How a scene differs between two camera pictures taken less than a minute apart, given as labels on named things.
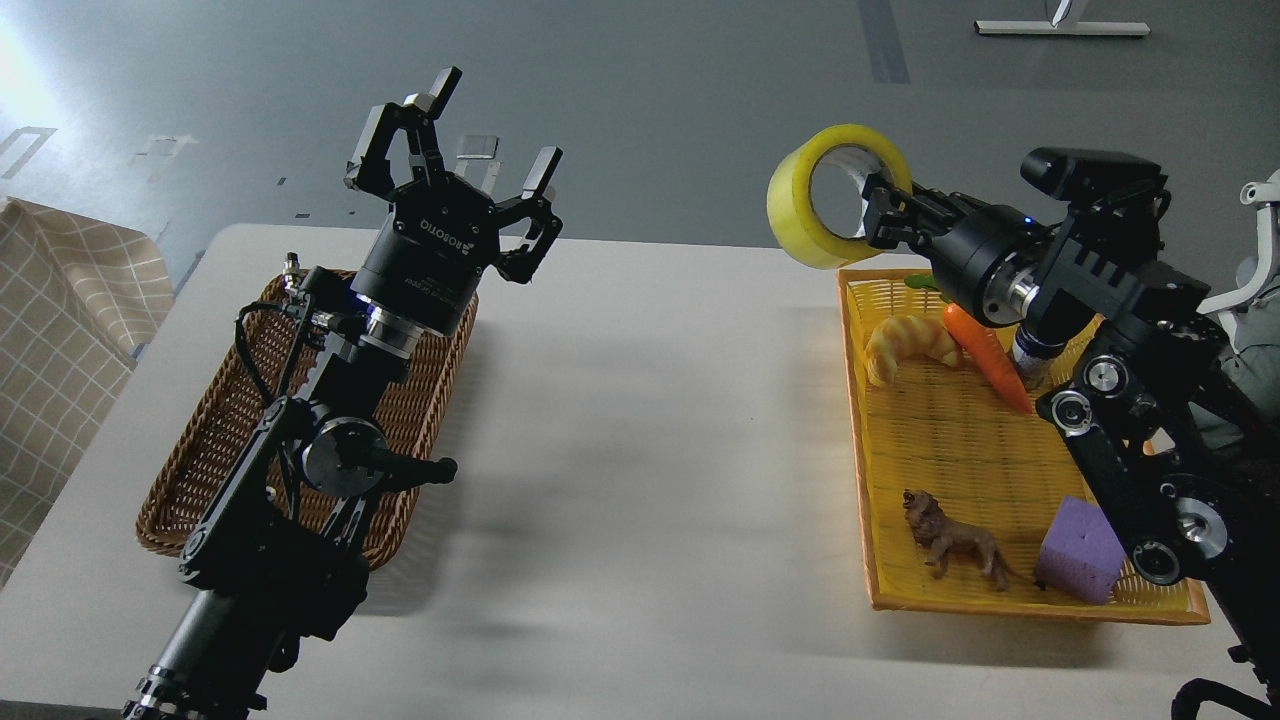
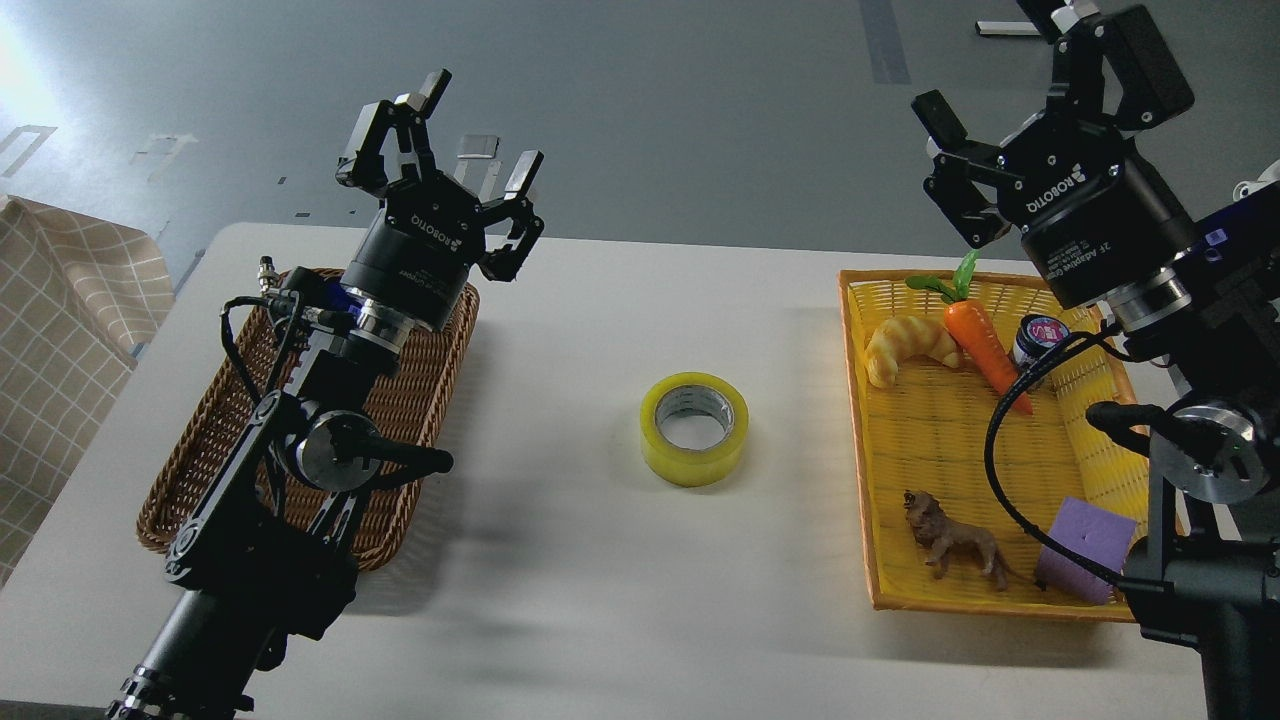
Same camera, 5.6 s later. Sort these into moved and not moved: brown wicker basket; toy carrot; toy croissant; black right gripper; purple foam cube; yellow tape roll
Moved: yellow tape roll; black right gripper
Not moved: toy croissant; brown wicker basket; purple foam cube; toy carrot
